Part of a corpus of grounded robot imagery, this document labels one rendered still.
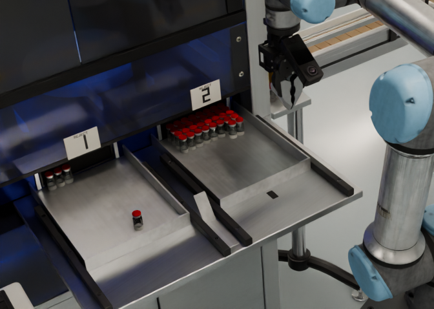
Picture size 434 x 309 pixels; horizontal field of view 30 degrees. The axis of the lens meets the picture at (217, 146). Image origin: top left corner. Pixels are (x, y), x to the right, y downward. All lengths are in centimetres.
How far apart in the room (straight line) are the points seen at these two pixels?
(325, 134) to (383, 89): 236
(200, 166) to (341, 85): 207
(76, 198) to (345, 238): 140
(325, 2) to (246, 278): 114
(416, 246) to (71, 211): 83
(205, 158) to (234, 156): 8
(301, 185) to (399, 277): 46
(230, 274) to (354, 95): 171
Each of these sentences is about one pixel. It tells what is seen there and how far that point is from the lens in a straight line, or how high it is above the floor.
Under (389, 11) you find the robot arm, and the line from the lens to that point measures 155.
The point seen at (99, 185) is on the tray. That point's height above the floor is 88.
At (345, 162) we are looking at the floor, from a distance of 350.
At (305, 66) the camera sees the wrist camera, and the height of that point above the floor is 123.
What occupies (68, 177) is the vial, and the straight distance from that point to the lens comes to 203.
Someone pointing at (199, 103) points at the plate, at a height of 100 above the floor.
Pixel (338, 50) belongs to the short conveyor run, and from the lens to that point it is 241.
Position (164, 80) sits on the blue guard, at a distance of 196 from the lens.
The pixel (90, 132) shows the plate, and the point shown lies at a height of 104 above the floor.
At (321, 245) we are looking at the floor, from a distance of 309.
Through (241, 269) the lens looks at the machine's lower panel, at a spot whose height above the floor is 38.
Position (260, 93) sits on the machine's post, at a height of 96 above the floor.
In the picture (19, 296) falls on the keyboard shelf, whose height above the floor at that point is 80.
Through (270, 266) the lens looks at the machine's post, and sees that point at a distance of 253.
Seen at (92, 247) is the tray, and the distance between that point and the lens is 184.
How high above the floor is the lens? 208
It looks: 35 degrees down
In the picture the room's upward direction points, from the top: 6 degrees counter-clockwise
